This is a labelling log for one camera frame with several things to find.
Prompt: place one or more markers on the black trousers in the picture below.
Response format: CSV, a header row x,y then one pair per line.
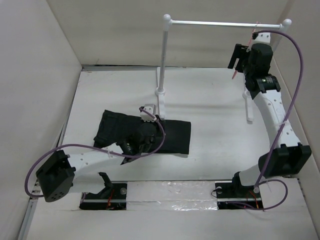
x,y
115,127

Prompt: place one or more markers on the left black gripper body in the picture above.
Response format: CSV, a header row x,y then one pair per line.
x,y
145,149

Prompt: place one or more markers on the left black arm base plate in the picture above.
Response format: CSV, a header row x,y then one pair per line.
x,y
112,199

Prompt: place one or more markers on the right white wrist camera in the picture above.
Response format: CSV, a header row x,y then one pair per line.
x,y
261,38

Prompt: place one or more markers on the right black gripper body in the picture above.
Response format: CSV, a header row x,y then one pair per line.
x,y
243,52

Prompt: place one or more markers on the pink clothes hanger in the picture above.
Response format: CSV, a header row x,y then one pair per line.
x,y
248,44

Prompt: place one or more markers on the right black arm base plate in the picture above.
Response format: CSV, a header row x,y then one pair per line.
x,y
228,199

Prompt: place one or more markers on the silver foil covered panel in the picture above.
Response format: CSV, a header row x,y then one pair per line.
x,y
187,195

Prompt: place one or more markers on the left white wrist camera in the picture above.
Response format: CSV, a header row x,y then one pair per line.
x,y
148,113

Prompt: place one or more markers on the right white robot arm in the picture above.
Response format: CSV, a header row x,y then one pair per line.
x,y
288,154

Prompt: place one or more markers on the white and silver clothes rack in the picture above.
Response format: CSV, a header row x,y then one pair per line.
x,y
168,21

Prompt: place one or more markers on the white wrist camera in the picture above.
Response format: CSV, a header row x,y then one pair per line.
x,y
148,113
261,38

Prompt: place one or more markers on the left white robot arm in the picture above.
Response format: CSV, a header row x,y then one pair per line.
x,y
59,174

